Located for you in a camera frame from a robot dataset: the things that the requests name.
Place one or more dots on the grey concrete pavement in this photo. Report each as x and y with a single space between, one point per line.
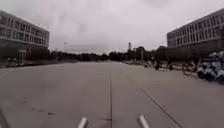
110 93

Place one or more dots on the dark scooter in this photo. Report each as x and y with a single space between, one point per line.
163 65

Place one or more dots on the slim tower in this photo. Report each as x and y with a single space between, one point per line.
129 46

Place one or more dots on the long pale building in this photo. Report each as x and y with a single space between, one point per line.
23 33

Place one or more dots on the bicycle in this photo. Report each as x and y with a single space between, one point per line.
188 68

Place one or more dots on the row of blue scooters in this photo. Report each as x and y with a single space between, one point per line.
213 70

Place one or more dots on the robot's own part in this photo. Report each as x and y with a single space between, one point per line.
82 122
144 121

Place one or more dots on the long grey building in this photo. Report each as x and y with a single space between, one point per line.
200 32

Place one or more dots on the row of trees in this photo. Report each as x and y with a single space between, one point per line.
100 56

